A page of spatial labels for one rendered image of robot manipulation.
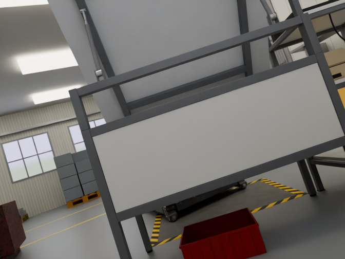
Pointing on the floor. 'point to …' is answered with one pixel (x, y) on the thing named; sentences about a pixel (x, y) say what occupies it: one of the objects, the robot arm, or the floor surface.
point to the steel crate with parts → (10, 230)
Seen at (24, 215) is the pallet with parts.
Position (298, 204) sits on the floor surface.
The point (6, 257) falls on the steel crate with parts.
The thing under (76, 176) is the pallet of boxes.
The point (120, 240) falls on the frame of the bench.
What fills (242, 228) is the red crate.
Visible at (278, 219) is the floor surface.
